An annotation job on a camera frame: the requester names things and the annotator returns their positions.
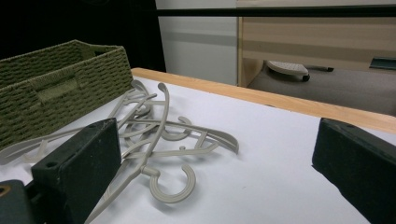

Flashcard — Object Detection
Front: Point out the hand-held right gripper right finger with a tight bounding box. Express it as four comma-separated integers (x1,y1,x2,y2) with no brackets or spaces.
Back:
312,117,396,224

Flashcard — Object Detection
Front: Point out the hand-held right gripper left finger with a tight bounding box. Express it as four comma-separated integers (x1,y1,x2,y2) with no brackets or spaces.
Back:
31,117,122,224

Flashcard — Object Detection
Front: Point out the grey plastic clothes hanger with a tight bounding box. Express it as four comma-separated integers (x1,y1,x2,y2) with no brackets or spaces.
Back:
0,116,241,166
83,82,198,224
106,78,160,147

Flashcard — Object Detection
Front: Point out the green woven basket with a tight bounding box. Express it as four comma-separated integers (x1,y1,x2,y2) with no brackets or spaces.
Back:
0,39,134,150

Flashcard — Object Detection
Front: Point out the white table sheet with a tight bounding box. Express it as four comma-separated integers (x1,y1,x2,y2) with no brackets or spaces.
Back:
0,76,396,224

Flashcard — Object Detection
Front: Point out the light wooden desk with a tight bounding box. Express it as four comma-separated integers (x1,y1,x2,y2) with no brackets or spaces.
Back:
236,0,396,88

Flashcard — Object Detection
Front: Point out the dark curtain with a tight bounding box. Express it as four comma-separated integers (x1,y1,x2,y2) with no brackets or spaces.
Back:
0,0,166,73

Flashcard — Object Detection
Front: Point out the white cabinet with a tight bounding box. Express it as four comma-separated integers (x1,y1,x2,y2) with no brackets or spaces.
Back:
155,0,239,86

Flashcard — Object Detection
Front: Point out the grey drawer handle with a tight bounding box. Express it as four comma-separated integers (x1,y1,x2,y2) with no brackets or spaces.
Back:
369,56,396,70

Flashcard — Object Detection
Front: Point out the black horizontal frame bar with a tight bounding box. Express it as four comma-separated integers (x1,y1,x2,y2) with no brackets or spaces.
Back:
157,7,396,18

